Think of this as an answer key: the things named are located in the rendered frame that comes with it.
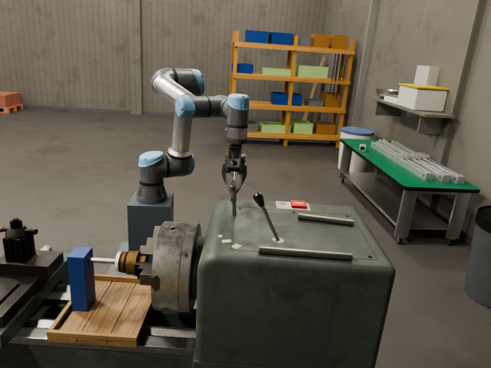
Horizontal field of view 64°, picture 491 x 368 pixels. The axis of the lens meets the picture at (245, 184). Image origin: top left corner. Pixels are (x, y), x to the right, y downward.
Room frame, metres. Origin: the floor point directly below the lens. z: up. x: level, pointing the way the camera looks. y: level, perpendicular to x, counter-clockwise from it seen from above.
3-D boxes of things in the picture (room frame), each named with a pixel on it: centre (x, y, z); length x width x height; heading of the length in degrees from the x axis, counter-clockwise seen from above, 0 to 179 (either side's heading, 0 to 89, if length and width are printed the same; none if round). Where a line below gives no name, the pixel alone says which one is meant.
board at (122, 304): (1.23, 0.47, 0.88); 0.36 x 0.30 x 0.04; 0
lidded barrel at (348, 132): (6.50, -1.79, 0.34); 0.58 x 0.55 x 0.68; 6
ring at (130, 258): (1.23, 0.38, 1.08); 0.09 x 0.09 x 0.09; 0
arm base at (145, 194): (1.81, 0.46, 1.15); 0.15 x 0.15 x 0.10
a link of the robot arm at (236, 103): (1.38, 0.05, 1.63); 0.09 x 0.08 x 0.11; 31
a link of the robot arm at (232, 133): (1.38, 0.05, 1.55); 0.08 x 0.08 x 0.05
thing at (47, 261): (1.31, 0.81, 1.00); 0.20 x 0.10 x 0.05; 90
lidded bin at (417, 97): (4.94, -2.07, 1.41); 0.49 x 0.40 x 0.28; 6
